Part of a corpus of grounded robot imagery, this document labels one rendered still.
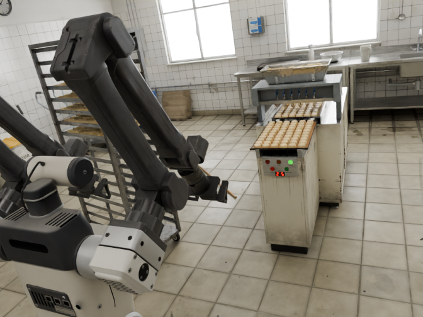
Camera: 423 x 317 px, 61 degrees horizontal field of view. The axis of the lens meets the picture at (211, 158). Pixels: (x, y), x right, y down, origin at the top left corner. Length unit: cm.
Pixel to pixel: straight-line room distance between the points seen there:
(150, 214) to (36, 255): 27
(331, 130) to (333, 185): 51
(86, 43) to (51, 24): 590
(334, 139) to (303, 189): 72
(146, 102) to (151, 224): 25
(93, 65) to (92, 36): 5
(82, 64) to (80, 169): 31
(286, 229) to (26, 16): 490
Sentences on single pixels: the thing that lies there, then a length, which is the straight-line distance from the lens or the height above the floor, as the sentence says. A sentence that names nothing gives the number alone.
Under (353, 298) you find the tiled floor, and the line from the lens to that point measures 265.
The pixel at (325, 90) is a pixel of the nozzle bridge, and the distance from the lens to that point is 315.
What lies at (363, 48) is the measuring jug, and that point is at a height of 105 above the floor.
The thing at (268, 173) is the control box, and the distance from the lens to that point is 258.
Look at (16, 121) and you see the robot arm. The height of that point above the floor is 164.
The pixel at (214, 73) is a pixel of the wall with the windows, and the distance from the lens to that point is 681.
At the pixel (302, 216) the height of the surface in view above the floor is 36.
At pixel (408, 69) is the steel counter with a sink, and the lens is 566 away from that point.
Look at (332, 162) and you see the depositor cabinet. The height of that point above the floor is 49.
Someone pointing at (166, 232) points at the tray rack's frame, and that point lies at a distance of 319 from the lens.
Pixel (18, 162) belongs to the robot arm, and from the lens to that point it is 110.
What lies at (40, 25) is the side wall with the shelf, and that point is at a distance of 638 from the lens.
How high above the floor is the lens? 183
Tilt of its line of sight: 22 degrees down
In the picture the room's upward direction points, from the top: 9 degrees counter-clockwise
